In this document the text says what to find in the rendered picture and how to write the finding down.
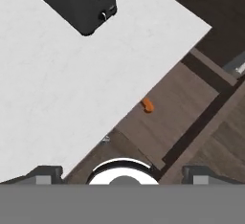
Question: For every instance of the brown wooden drawer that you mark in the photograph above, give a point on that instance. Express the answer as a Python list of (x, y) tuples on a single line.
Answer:
[(178, 113)]

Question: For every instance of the white round thing black rim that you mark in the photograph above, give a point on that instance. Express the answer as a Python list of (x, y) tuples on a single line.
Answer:
[(102, 174)]

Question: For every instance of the black boxy countertop appliance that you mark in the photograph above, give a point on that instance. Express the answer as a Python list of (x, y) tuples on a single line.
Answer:
[(79, 1)]

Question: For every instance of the small grey metal piece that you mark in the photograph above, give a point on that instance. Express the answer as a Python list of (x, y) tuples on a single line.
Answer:
[(105, 139)]

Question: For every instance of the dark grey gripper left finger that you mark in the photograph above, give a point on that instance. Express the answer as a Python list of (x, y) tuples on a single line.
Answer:
[(44, 174)]

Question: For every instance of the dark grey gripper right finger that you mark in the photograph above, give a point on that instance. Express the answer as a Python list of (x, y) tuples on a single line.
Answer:
[(201, 174)]

